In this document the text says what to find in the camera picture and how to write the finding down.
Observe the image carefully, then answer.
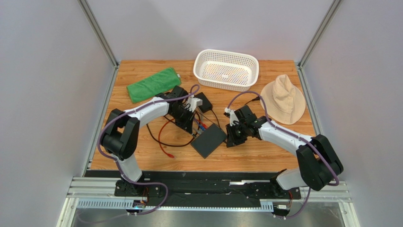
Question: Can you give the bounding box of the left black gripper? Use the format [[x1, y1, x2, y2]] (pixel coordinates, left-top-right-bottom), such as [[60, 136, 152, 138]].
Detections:
[[170, 107, 196, 135]]

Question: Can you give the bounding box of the black network switch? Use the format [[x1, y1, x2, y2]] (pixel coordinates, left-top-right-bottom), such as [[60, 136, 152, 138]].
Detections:
[[191, 124, 227, 159]]

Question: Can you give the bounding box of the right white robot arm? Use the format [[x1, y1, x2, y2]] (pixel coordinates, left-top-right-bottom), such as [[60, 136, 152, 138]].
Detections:
[[224, 105, 344, 192]]

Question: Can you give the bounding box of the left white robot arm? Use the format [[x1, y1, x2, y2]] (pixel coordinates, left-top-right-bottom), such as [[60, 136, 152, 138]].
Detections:
[[96, 84, 202, 186]]

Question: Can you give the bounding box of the black power adapter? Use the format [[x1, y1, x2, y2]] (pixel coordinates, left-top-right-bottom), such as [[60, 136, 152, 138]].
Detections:
[[194, 92, 213, 114]]

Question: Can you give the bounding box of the green folded towel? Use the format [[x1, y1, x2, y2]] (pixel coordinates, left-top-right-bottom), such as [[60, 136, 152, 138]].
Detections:
[[126, 67, 181, 103]]

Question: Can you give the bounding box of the beige bucket hat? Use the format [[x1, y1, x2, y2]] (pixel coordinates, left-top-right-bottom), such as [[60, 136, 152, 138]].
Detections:
[[260, 74, 306, 125]]

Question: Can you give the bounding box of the white perforated plastic basket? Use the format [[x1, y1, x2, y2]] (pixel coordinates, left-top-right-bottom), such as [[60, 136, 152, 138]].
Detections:
[[193, 49, 260, 92]]

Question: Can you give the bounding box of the blue ethernet cable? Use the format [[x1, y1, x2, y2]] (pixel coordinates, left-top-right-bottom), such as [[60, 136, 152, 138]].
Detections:
[[193, 117, 207, 132]]

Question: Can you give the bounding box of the red ethernet cable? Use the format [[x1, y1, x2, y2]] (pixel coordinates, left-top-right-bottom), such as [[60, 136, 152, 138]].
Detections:
[[157, 118, 209, 158]]

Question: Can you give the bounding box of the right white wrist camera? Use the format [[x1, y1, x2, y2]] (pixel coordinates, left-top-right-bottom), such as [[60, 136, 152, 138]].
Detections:
[[224, 107, 239, 126]]

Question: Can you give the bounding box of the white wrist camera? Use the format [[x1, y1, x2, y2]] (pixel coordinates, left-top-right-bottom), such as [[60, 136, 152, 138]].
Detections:
[[224, 107, 239, 126], [185, 97, 203, 112]]

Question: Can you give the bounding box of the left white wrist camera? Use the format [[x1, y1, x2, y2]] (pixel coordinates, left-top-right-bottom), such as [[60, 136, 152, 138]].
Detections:
[[185, 97, 203, 112]]

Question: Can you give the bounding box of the black adapter power cord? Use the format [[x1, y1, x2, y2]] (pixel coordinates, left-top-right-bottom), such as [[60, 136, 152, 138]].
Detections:
[[195, 96, 262, 130]]

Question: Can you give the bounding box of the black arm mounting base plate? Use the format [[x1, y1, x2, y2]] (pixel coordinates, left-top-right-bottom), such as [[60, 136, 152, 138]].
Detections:
[[114, 171, 301, 208]]

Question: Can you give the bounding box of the aluminium frame rail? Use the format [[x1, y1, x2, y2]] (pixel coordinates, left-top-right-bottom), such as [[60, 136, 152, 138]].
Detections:
[[57, 171, 360, 227]]

